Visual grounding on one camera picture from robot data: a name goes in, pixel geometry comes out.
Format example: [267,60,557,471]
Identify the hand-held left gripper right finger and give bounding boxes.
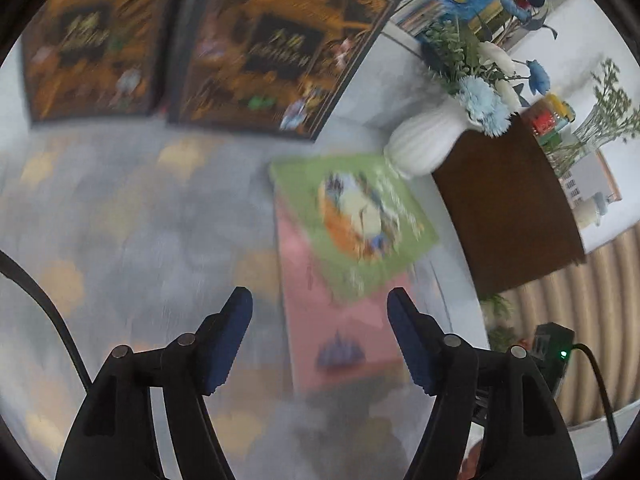
[387,287,583,480]

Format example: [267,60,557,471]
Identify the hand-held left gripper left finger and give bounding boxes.
[55,286,254,480]

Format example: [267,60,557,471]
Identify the pink book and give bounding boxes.
[274,195,451,396]

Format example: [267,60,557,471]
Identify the light green picture book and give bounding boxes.
[269,154,441,306]

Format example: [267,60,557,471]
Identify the small green plant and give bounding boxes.
[480,292,526,353]

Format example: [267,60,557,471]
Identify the striped beige rug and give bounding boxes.
[480,222,640,423]

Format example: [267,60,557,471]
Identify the small white jar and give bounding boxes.
[574,191,610,230]

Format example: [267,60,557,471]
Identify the fan-patterned cloth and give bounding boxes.
[0,125,496,480]

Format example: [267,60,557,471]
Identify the dark brown side table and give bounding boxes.
[431,112,587,297]

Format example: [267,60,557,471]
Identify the white ribbed vase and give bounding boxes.
[382,95,481,181]

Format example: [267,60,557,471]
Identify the glass vase with green sprigs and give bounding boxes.
[542,57,640,181]

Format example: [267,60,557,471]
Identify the blue and white flowers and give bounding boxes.
[420,0,558,138]

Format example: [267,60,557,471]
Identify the dark ornate gold-patterned book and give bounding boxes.
[167,0,401,143]
[22,0,181,123]

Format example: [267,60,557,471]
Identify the black cable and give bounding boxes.
[570,342,623,453]
[0,249,96,393]

